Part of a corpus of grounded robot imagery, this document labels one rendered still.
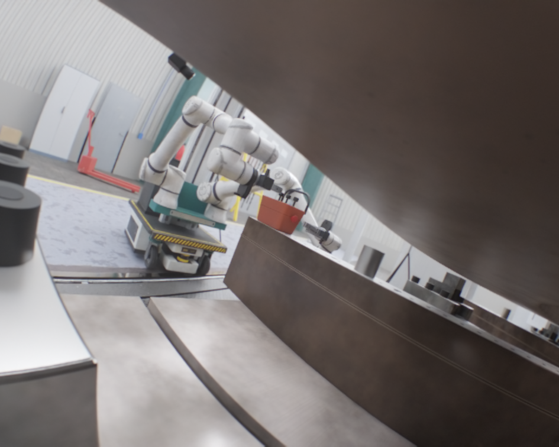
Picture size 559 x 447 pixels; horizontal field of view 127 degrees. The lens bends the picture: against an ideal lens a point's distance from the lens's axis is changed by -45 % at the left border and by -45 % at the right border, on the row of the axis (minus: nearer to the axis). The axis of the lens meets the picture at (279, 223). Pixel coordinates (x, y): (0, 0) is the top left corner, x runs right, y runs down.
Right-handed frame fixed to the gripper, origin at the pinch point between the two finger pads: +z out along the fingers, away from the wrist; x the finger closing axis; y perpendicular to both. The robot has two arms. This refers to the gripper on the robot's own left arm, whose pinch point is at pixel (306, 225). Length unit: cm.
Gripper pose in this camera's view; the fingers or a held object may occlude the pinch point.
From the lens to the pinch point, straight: 131.6
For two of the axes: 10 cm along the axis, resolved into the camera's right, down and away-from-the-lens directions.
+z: -6.4, -3.5, -6.8
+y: -4.6, 8.9, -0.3
